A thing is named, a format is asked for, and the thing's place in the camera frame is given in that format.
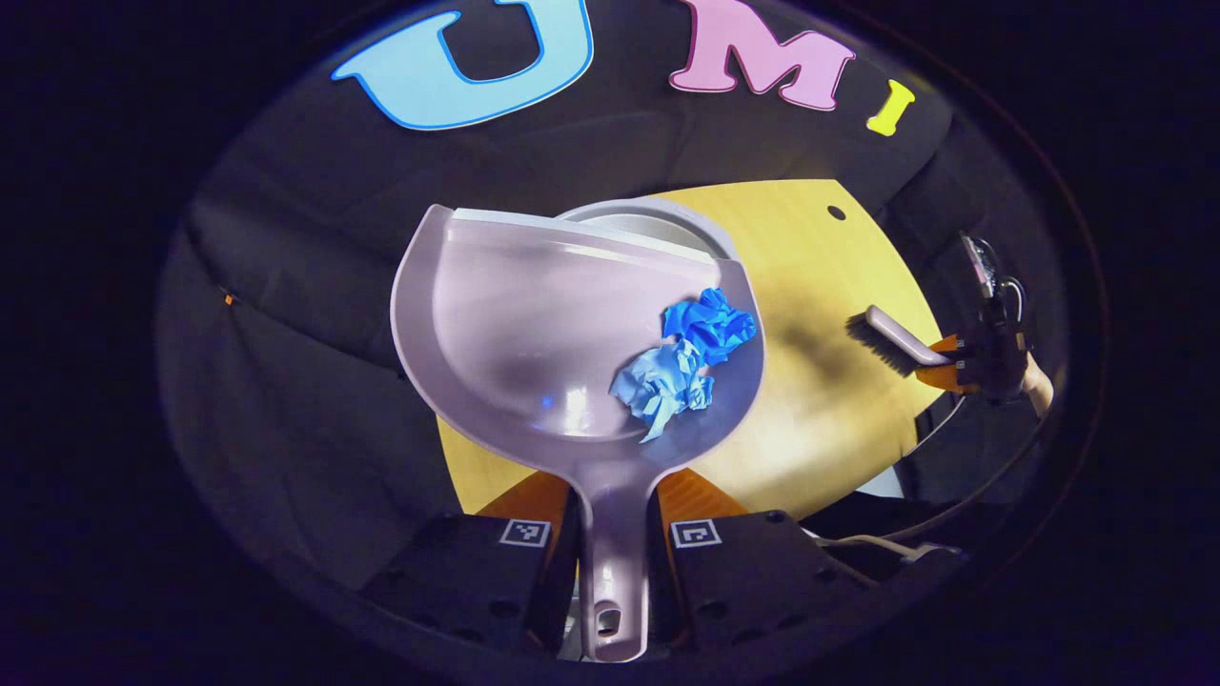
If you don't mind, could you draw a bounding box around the pink plastic dustpan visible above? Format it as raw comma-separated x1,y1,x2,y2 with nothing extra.
391,203,766,664

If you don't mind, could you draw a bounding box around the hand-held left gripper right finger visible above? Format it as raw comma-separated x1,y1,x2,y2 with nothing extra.
648,467,893,649

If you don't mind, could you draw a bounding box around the white cable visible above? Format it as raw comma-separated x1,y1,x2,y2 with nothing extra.
810,533,966,565

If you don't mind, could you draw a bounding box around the white garbage bin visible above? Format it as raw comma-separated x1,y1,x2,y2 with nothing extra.
558,197,741,264

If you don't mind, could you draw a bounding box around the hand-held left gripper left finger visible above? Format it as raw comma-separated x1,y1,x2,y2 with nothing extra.
367,472,580,655

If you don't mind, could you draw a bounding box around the light blue paper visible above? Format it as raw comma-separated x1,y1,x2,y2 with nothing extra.
608,340,716,445

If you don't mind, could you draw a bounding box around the small pink broom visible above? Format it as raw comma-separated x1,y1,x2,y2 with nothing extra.
845,306,956,378

